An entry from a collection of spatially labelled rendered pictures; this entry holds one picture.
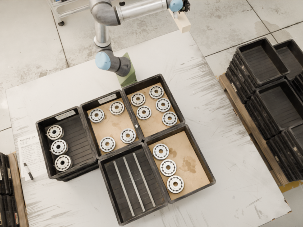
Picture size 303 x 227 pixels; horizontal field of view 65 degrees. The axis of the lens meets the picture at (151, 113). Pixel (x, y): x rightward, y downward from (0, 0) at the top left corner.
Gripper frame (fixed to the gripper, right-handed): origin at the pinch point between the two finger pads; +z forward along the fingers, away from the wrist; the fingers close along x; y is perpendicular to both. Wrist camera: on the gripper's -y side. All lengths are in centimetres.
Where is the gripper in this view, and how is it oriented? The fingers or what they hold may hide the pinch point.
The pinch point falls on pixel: (179, 14)
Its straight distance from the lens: 175.3
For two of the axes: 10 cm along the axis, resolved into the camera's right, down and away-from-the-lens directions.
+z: 0.4, 3.6, 9.3
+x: 9.3, -3.5, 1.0
